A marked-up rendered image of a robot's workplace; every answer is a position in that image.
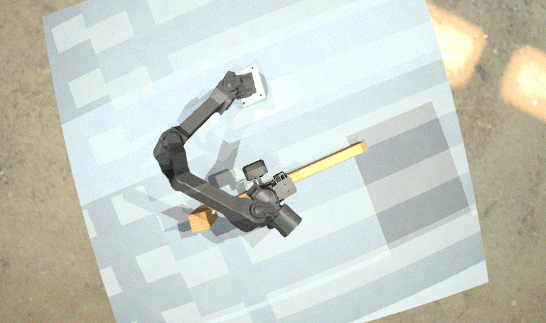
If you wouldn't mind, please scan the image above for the brown wooden post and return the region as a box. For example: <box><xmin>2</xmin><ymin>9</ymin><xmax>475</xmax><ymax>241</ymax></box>
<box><xmin>188</xmin><ymin>204</ymin><xmax>218</xmax><ymax>233</ymax></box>

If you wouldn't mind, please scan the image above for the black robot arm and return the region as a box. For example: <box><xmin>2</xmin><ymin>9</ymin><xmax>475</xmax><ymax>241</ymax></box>
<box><xmin>153</xmin><ymin>71</ymin><xmax>303</xmax><ymax>237</ymax></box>

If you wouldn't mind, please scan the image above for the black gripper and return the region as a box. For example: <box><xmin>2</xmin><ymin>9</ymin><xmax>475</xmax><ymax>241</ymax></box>
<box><xmin>242</xmin><ymin>159</ymin><xmax>274</xmax><ymax>230</ymax></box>

